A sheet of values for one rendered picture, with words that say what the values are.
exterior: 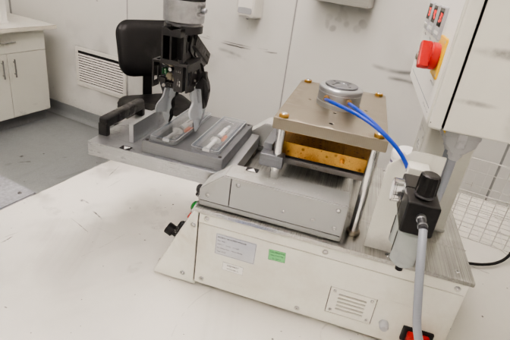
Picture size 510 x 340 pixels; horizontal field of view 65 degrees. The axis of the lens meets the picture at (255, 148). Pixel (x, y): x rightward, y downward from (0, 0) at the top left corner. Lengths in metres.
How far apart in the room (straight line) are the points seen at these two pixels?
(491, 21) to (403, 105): 1.69
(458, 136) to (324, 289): 0.33
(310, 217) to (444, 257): 0.23
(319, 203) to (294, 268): 0.13
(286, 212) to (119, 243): 0.41
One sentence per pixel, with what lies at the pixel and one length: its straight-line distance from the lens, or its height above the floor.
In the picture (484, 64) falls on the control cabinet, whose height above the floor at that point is 1.25.
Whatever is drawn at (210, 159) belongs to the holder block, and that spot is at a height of 0.99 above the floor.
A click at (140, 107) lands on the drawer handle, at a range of 0.96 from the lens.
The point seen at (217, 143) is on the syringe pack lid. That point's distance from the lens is 0.77.
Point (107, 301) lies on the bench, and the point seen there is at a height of 0.75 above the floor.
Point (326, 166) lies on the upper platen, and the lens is 0.69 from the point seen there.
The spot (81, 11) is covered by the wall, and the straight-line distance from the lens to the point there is 3.30.
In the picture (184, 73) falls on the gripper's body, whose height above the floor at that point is 1.13.
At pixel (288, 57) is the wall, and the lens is 2.37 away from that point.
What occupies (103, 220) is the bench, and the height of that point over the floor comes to 0.75.
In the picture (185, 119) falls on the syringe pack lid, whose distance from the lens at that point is 0.88.
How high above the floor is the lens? 1.32
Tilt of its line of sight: 24 degrees down
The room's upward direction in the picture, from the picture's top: 8 degrees clockwise
